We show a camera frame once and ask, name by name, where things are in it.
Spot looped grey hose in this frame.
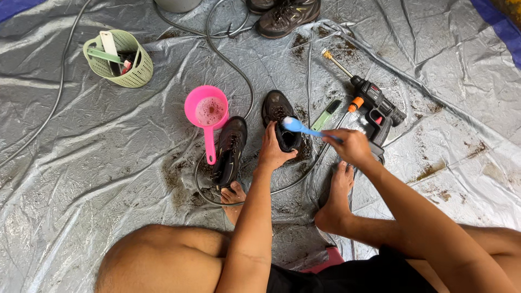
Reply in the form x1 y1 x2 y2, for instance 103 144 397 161
152 0 251 40

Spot person's left hand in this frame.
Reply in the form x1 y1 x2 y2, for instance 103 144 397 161
257 121 300 172

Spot green black-bristled brush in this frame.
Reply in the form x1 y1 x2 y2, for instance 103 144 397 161
311 99 342 132

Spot person's leg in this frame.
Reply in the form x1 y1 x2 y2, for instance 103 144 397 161
314 160 521 293
94 181 247 293

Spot person's right leg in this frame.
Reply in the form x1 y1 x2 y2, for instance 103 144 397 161
314 160 521 293

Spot light green brush handle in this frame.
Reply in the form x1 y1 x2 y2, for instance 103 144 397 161
87 47 123 65

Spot white brush handle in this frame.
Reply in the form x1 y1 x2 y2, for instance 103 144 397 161
99 31 122 76

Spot grey bucket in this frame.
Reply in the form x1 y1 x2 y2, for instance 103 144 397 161
153 0 203 14

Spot blue cleaning brush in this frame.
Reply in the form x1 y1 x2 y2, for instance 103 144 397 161
282 116 343 143

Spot pink plastic water scoop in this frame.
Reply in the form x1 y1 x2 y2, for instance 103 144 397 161
184 85 230 165

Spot person's black shorts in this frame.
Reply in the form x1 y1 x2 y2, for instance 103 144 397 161
266 244 439 293

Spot person's right hand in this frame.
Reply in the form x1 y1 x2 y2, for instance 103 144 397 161
321 129 373 167

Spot thin grey hose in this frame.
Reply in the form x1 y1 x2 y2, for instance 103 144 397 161
0 0 93 168

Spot dark brown hiking shoe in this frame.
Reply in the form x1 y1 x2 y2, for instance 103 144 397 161
261 90 304 154
209 116 248 189
255 0 322 40

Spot green plastic basket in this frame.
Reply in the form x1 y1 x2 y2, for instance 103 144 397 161
82 29 154 88

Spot thick grey water hose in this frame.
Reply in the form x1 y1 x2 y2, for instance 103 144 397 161
194 0 351 207

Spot black pressure washer gun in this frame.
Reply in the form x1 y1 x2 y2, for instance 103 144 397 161
321 49 408 164

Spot pink low stool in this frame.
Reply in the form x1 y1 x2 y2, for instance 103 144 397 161
300 246 345 274

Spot person's left leg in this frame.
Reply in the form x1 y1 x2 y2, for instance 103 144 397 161
94 181 247 293

